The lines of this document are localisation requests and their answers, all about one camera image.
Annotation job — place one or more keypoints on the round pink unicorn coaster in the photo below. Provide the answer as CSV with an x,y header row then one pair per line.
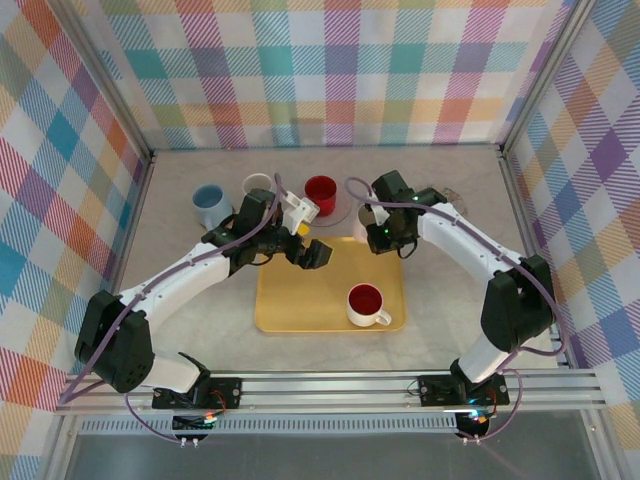
x,y
341,217

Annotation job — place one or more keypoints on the white mug grey inside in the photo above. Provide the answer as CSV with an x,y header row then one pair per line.
x,y
256,184

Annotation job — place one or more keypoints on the light blue mug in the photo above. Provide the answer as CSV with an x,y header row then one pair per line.
x,y
210,205

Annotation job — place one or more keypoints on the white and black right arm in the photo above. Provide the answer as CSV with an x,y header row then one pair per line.
x,y
450,235

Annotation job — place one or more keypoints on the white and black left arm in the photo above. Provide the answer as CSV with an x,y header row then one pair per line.
x,y
185,282

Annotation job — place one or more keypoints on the yellow rectangular tray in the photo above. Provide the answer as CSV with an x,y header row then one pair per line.
x,y
300,300

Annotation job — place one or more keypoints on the white mug red inside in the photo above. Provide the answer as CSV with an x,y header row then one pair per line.
x,y
366,302

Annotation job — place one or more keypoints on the circuit board with lights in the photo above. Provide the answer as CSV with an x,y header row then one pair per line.
x,y
475,422
192,422

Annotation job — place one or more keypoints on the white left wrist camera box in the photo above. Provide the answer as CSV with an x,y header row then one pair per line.
x,y
300,210

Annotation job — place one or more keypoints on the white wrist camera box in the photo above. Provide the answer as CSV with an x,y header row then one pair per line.
x,y
300,210
372,216

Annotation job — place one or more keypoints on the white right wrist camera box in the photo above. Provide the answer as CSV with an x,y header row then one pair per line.
x,y
372,216

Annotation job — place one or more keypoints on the aluminium side rail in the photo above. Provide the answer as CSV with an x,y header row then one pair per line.
x,y
520,200
140,180

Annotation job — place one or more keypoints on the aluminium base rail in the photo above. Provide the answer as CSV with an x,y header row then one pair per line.
x,y
325,395

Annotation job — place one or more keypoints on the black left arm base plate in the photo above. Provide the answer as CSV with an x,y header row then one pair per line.
x,y
230,395

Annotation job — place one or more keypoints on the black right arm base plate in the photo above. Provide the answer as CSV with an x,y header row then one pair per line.
x,y
435,392

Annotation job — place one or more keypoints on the aluminium frame post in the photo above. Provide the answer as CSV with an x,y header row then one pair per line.
x,y
546,75
107,75

